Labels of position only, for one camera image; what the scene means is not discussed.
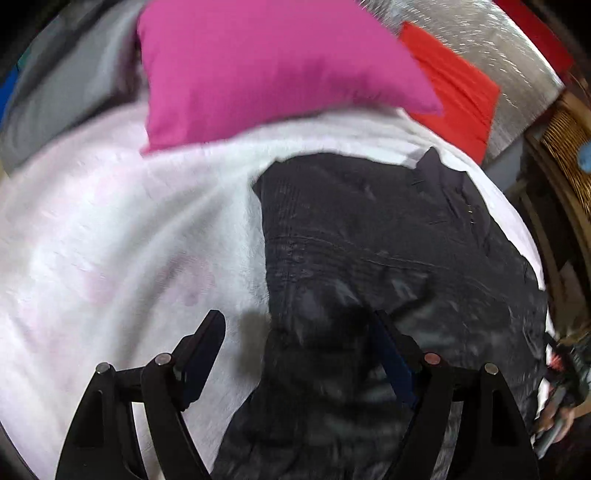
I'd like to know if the white blanket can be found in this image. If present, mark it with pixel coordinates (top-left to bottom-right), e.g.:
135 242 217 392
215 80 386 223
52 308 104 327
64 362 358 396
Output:
0 104 555 480

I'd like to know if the red pillow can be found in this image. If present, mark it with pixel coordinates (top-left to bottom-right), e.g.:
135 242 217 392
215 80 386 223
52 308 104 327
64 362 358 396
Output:
399 22 502 162

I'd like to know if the pink pillow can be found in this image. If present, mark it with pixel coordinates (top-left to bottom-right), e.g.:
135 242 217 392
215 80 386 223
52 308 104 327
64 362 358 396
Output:
136 0 444 155

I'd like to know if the blue cloth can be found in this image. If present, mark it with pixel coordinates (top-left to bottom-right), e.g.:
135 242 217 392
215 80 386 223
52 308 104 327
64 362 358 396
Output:
0 69 16 123

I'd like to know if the black garment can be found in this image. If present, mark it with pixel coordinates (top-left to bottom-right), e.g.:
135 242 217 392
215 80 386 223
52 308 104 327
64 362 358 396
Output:
215 148 550 480

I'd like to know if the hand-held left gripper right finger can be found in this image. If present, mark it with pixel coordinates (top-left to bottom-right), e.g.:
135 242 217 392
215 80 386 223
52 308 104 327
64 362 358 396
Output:
373 309 541 480

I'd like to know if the red cloth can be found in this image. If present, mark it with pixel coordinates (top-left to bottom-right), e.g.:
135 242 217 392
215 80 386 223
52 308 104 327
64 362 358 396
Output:
494 0 573 70

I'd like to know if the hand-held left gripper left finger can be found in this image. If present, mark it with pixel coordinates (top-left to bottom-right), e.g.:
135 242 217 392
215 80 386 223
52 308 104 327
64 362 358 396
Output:
55 309 227 480

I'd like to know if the wicker chair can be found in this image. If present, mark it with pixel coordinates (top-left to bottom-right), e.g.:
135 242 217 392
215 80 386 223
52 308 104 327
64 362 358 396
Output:
519 88 591 287

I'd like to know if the grey cloth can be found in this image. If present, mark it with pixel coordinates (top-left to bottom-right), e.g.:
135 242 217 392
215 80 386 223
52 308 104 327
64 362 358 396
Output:
0 0 148 171

